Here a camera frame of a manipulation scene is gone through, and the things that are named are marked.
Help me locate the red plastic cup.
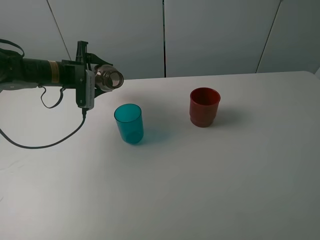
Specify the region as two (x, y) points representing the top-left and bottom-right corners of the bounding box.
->
(189, 87), (221, 128)

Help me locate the teal transparent plastic cup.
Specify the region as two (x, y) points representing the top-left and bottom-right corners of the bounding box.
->
(114, 103), (144, 145)

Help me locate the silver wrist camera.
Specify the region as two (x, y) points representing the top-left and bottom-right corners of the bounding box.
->
(75, 70), (95, 110)

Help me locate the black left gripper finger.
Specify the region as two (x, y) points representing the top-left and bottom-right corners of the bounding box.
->
(94, 86), (113, 98)
(87, 53), (113, 66)

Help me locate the brown transparent water bottle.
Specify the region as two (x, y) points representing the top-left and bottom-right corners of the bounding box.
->
(94, 64), (124, 92)

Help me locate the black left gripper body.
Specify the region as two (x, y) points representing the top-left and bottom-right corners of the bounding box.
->
(62, 41), (88, 105)

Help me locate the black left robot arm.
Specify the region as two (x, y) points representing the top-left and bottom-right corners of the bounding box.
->
(0, 41), (124, 110)

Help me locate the black camera cable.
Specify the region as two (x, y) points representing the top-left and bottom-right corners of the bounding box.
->
(0, 38), (88, 150)

